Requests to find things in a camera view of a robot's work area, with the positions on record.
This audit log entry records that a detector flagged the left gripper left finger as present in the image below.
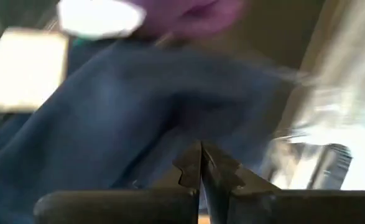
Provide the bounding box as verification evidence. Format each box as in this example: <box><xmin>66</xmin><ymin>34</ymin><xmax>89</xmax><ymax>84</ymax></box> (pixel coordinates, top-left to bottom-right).
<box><xmin>32</xmin><ymin>141</ymin><xmax>202</xmax><ymax>224</ymax></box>

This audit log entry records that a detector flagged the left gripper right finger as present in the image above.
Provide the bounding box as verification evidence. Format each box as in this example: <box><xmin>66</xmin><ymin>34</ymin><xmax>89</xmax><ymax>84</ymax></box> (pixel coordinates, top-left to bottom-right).
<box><xmin>201</xmin><ymin>141</ymin><xmax>365</xmax><ymax>224</ymax></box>

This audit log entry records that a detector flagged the navy blue towel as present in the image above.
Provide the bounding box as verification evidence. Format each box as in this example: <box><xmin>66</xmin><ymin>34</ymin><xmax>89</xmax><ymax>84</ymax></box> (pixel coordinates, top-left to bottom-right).
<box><xmin>0</xmin><ymin>39</ymin><xmax>298</xmax><ymax>224</ymax></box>

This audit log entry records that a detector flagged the purple towel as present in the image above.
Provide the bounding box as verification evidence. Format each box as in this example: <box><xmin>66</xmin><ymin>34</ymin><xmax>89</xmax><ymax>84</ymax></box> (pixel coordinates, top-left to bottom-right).
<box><xmin>127</xmin><ymin>0</ymin><xmax>250</xmax><ymax>40</ymax></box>

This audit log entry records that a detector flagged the white paper tag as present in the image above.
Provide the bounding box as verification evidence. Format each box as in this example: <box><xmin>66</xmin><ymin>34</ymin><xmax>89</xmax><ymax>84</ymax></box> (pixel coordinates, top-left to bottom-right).
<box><xmin>0</xmin><ymin>27</ymin><xmax>70</xmax><ymax>113</ymax></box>
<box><xmin>57</xmin><ymin>0</ymin><xmax>147</xmax><ymax>40</ymax></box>

